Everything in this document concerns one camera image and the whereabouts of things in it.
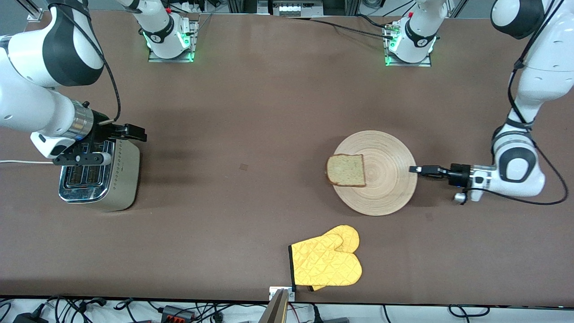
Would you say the round wooden plate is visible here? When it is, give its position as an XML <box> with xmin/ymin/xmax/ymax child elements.
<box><xmin>332</xmin><ymin>131</ymin><xmax>417</xmax><ymax>217</ymax></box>

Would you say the brown bread slice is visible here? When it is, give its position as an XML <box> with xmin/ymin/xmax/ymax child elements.
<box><xmin>326</xmin><ymin>154</ymin><xmax>366</xmax><ymax>188</ymax></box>

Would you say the silver two-slot toaster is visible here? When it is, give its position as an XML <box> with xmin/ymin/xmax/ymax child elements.
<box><xmin>58</xmin><ymin>138</ymin><xmax>141</xmax><ymax>212</ymax></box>

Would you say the yellow quilted oven mitt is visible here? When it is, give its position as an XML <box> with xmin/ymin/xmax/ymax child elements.
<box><xmin>309</xmin><ymin>225</ymin><xmax>360</xmax><ymax>292</ymax></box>
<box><xmin>289</xmin><ymin>233</ymin><xmax>363</xmax><ymax>288</ymax></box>

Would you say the red and black connector block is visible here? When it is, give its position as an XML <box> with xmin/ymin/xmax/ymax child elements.
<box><xmin>161</xmin><ymin>305</ymin><xmax>196</xmax><ymax>323</ymax></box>

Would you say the black power adapter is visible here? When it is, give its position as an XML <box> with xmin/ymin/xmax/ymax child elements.
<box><xmin>13</xmin><ymin>312</ymin><xmax>49</xmax><ymax>323</ymax></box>

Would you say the white power strip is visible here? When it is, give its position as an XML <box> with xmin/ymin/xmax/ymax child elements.
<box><xmin>271</xmin><ymin>2</ymin><xmax>324</xmax><ymax>17</ymax></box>

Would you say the braided black right arm cable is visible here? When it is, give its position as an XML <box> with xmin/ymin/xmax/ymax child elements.
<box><xmin>56</xmin><ymin>4</ymin><xmax>122</xmax><ymax>122</ymax></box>

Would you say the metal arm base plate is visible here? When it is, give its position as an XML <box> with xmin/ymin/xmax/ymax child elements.
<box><xmin>384</xmin><ymin>22</ymin><xmax>432</xmax><ymax>68</ymax></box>
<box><xmin>148</xmin><ymin>19</ymin><xmax>198</xmax><ymax>63</ymax></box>

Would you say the silver table corner bracket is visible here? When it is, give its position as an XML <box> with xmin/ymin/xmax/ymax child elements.
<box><xmin>26</xmin><ymin>0</ymin><xmax>44</xmax><ymax>22</ymax></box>

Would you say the looped black floor cable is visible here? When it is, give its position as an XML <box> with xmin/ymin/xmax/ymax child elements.
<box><xmin>448</xmin><ymin>305</ymin><xmax>490</xmax><ymax>318</ymax></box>

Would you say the thick black table cable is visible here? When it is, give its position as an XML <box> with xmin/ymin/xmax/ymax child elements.
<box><xmin>357</xmin><ymin>14</ymin><xmax>391</xmax><ymax>29</ymax></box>

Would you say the thin black table cable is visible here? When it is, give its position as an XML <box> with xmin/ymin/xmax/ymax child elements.
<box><xmin>286</xmin><ymin>17</ymin><xmax>396</xmax><ymax>39</ymax></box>

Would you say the tangled black floor cable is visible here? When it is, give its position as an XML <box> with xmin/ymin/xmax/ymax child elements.
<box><xmin>44</xmin><ymin>295</ymin><xmax>109</xmax><ymax>315</ymax></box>

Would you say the small silver mount bracket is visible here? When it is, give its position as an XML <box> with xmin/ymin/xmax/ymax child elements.
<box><xmin>269</xmin><ymin>287</ymin><xmax>296</xmax><ymax>301</ymax></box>

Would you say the aluminium camera mount bar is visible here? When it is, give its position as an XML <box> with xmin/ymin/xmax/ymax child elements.
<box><xmin>259</xmin><ymin>289</ymin><xmax>289</xmax><ymax>323</ymax></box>

